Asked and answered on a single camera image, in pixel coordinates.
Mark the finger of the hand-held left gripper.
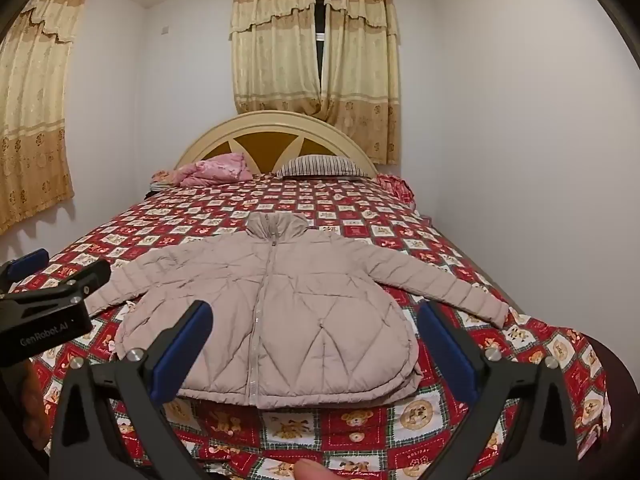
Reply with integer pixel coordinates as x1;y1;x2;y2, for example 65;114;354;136
30;259;112;311
0;249;49;293

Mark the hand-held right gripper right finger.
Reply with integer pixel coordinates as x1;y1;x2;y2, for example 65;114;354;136
416;301;593;480

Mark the beige floral curtain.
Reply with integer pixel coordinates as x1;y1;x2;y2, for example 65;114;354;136
319;0;402;166
0;0;90;236
230;0;324;116

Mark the person's left hand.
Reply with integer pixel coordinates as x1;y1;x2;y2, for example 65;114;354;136
20;357;51;433

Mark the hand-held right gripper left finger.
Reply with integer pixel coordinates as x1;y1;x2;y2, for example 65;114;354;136
48;300;216;480

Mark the dark wooden bed frame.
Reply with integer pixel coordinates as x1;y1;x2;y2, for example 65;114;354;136
582;332;630;461

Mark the cream arched wooden headboard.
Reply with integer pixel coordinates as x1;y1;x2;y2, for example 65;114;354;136
172;110;378;178

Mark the beige quilted puffer jacket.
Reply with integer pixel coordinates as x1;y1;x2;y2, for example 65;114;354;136
85;211;510;409

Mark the red patterned cloth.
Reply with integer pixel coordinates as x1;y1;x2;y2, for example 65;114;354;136
376;173;417;202

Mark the pink quilt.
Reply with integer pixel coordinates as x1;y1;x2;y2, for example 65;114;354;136
151;154;254;188

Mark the red bear printed blanket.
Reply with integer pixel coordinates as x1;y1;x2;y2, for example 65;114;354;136
10;172;613;480

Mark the dark window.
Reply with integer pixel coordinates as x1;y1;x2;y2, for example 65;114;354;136
315;0;328;85

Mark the striped pillow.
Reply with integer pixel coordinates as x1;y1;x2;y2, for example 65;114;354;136
276;155;371;180

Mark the person's right hand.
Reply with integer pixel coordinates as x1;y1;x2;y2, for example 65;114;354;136
291;459;332;480

